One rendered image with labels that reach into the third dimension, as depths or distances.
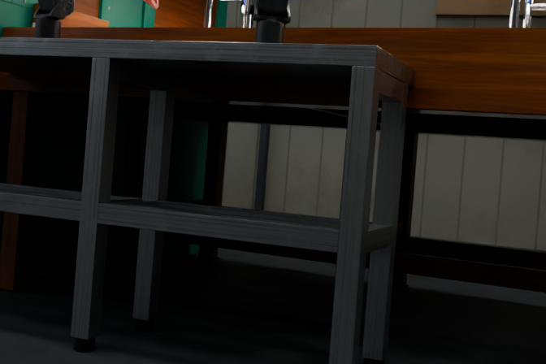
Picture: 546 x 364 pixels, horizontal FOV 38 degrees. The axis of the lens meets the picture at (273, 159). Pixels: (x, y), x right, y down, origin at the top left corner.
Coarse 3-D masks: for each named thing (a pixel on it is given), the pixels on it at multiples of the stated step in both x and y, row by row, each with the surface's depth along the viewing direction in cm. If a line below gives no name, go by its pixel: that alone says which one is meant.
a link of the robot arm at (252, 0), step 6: (252, 0) 175; (288, 0) 178; (252, 6) 177; (288, 6) 177; (252, 12) 176; (288, 12) 176; (252, 18) 176; (258, 18) 174; (264, 18) 174; (270, 18) 174; (276, 18) 175; (282, 18) 175; (288, 18) 175
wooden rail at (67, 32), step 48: (384, 48) 182; (432, 48) 177; (480, 48) 172; (528, 48) 168; (144, 96) 210; (192, 96) 203; (240, 96) 197; (288, 96) 192; (336, 96) 186; (432, 96) 176; (480, 96) 172; (528, 96) 168
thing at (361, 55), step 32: (0, 64) 204; (32, 64) 197; (64, 64) 190; (160, 64) 173; (192, 64) 168; (224, 64) 163; (256, 64) 159; (288, 64) 154; (320, 64) 151; (352, 64) 148; (384, 64) 153
